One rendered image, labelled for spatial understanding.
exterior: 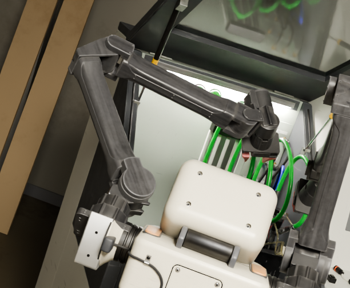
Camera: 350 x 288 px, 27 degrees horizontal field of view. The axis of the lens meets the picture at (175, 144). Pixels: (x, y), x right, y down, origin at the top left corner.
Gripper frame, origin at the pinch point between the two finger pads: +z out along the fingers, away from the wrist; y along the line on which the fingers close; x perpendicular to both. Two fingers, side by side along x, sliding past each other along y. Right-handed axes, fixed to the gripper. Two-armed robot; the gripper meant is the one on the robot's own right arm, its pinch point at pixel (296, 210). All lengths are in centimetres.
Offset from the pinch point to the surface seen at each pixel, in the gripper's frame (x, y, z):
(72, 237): 59, -4, 60
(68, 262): 58, -13, 61
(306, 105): -6, 57, 28
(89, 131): 65, 37, 57
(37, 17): 121, 163, 168
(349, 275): -33, 3, 38
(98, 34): 88, 192, 202
